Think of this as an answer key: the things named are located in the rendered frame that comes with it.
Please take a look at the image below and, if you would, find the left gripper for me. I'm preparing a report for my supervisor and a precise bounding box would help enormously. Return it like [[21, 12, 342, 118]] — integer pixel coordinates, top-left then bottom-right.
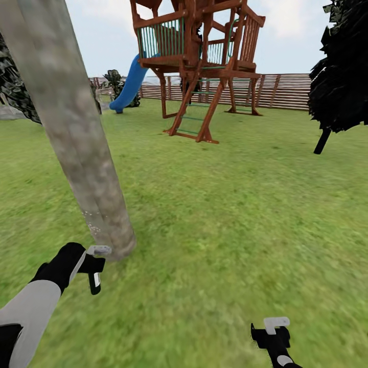
[[80, 255, 106, 273]]

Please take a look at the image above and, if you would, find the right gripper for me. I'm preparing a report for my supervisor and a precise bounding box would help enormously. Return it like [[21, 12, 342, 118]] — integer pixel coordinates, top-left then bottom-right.
[[251, 324, 290, 352]]

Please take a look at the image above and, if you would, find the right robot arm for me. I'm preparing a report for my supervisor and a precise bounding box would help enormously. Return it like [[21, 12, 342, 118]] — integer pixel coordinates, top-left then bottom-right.
[[251, 316, 302, 368]]

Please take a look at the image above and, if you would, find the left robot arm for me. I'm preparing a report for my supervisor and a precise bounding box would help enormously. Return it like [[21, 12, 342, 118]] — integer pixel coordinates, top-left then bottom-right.
[[0, 242, 112, 368]]

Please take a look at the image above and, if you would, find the pesticide atomizer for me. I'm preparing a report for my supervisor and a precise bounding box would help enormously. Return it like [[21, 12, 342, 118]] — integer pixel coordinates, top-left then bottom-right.
[[88, 272, 101, 295]]

